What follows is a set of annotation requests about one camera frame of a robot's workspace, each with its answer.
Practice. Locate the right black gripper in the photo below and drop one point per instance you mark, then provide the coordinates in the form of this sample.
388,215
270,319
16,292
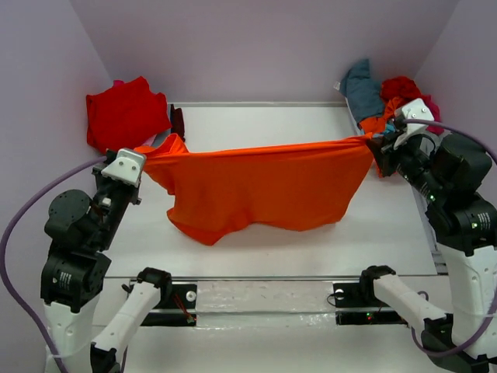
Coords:
388,155

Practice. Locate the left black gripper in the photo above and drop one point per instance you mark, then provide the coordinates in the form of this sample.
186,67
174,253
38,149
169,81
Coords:
137,195

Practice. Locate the orange t-shirt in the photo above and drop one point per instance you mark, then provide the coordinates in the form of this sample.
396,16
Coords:
385,123
294,187

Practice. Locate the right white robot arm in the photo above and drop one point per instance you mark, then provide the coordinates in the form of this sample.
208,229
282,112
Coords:
464,223

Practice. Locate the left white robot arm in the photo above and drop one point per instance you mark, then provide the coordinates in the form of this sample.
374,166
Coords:
71,284

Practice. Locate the teal blue crumpled t-shirt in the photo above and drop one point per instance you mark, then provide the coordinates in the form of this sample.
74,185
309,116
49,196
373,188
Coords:
362,92

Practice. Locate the red crumpled t-shirt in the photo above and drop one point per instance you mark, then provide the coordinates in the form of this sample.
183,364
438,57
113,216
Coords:
400,86

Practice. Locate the folded pink t-shirt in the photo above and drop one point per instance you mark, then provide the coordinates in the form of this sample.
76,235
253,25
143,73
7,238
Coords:
154,141

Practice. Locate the folded red t-shirt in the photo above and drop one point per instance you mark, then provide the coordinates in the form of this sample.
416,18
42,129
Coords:
125,116

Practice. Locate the folded maroon t-shirt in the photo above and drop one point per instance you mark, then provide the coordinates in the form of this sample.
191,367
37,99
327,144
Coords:
177,122

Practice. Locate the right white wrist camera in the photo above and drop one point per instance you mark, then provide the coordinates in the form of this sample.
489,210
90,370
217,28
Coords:
408,120

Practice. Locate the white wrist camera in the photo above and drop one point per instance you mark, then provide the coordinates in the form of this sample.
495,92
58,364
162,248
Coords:
408,120
127,167

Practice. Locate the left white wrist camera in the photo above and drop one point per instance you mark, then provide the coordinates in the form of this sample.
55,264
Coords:
127,167

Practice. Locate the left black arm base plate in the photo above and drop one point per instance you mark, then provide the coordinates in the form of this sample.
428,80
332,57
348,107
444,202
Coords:
179,310

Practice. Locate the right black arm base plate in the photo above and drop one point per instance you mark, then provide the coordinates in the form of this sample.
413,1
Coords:
354,308

